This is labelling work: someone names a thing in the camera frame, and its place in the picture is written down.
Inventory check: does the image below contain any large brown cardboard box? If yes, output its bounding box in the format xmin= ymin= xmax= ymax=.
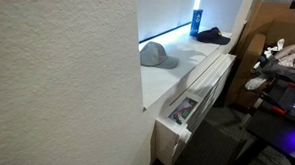
xmin=220 ymin=0 xmax=295 ymax=107

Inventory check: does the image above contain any blue tennis ball can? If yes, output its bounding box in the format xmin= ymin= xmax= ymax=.
xmin=187 ymin=8 xmax=206 ymax=38

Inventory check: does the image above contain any white crumpled paper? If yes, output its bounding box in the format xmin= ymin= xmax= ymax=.
xmin=263 ymin=37 xmax=287 ymax=60

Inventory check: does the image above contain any white crumpled cloth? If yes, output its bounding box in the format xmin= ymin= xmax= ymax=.
xmin=243 ymin=75 xmax=268 ymax=91

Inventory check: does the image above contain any grey clothing pile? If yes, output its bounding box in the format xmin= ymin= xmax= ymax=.
xmin=267 ymin=40 xmax=295 ymax=79

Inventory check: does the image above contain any navy Cal baseball cap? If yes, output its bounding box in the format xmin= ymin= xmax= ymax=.
xmin=195 ymin=26 xmax=232 ymax=47

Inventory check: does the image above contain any photo card with white border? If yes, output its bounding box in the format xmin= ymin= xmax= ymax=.
xmin=166 ymin=95 xmax=200 ymax=127

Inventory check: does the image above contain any black perforated robot table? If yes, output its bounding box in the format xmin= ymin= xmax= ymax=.
xmin=242 ymin=75 xmax=295 ymax=165

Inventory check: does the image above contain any grey baseball cap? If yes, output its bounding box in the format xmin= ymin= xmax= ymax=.
xmin=139 ymin=39 xmax=181 ymax=72

